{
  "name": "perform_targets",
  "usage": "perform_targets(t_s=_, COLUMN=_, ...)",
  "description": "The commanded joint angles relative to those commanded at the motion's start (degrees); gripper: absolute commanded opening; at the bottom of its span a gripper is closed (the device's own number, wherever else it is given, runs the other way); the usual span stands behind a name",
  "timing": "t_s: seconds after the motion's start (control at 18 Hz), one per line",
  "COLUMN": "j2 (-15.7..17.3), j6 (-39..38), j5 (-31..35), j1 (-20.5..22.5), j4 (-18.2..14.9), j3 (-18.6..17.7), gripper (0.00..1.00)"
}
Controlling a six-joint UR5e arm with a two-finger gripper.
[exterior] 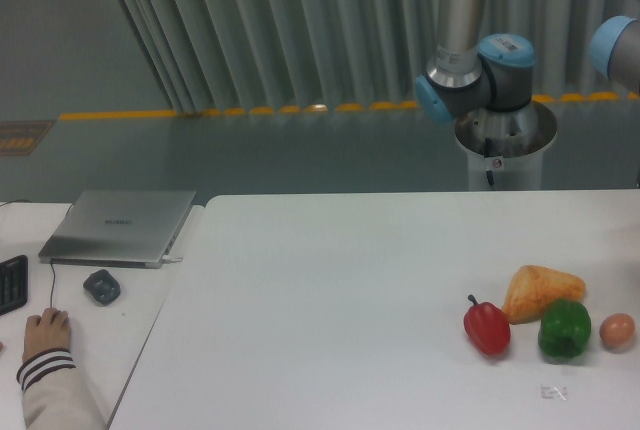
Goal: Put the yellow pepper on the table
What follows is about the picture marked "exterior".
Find person's right hand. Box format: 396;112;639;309
22;307;71;363

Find white striped sleeve forearm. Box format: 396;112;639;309
16;348;107;430

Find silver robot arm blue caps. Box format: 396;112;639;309
415;0;639;122

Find red bell pepper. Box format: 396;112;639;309
463;294;511;357

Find green bell pepper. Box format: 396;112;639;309
538;299;592;359

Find black small device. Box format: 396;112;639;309
83;269;121;306

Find black keyboard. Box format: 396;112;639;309
0;255;29;316

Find silver closed laptop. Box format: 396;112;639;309
39;190;196;268

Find white usb plug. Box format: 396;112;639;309
162;256;183;264

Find grey pleated curtain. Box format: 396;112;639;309
122;0;639;114

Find orange toy bread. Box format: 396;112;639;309
502;265;586;325

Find brown egg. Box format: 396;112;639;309
599;313;635;350

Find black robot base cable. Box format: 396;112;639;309
482;137;495;189

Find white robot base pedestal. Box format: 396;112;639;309
454;101;557;191

